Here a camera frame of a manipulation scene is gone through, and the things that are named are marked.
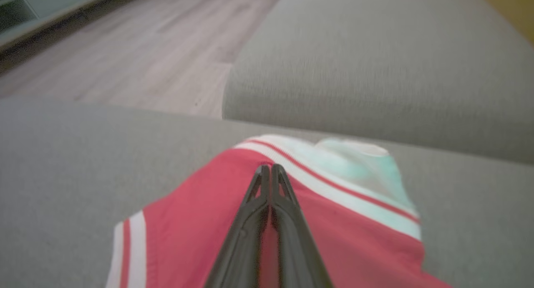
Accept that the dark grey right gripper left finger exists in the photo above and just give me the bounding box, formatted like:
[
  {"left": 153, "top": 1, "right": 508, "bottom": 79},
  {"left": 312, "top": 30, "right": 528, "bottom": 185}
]
[{"left": 204, "top": 164, "right": 271, "bottom": 288}]

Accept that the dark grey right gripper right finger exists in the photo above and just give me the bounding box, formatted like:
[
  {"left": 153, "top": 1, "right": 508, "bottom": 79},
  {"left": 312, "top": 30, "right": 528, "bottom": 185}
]
[{"left": 271, "top": 164, "right": 334, "bottom": 288}]

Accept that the red shirt with white trim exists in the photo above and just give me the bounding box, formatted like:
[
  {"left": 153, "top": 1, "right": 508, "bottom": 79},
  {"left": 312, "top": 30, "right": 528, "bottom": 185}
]
[{"left": 105, "top": 134, "right": 453, "bottom": 288}]

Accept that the grey sofa back cushion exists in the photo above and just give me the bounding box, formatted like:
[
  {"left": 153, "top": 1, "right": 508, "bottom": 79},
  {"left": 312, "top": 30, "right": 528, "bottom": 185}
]
[{"left": 222, "top": 0, "right": 534, "bottom": 165}]

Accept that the white and mint tv cabinet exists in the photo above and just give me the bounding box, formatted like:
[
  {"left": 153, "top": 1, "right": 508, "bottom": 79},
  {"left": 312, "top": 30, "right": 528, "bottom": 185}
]
[{"left": 0, "top": 0, "right": 140, "bottom": 53}]

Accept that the large grey sofa seat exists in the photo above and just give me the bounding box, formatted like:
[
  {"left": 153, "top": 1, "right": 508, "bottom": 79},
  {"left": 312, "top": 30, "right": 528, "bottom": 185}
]
[{"left": 0, "top": 97, "right": 534, "bottom": 288}]

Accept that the yellow sofa backrest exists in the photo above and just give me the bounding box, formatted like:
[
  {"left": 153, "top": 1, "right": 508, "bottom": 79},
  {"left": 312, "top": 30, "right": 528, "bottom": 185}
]
[{"left": 471, "top": 0, "right": 534, "bottom": 47}]

